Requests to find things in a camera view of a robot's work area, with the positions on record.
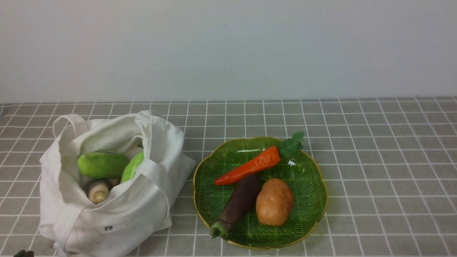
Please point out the green cucumber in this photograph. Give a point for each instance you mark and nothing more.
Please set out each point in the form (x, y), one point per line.
(100, 165)

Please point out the white cloth tote bag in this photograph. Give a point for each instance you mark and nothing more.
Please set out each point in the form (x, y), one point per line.
(132, 210)

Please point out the orange carrot with leaves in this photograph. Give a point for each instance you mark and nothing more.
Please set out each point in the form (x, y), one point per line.
(268, 158)

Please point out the purple eggplant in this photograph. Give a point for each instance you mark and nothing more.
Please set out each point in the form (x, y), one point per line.
(241, 201)

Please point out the brown potato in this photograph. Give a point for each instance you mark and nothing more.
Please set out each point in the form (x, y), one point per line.
(274, 203)

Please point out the green glass leaf plate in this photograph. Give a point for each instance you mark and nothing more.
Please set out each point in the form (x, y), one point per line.
(300, 172)

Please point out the light green vegetable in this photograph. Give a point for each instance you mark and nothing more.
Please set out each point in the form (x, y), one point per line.
(130, 169)

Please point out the beige mushroom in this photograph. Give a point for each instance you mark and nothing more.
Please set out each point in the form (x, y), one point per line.
(97, 190)

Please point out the grey checkered tablecloth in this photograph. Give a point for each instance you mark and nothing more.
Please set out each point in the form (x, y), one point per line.
(389, 165)

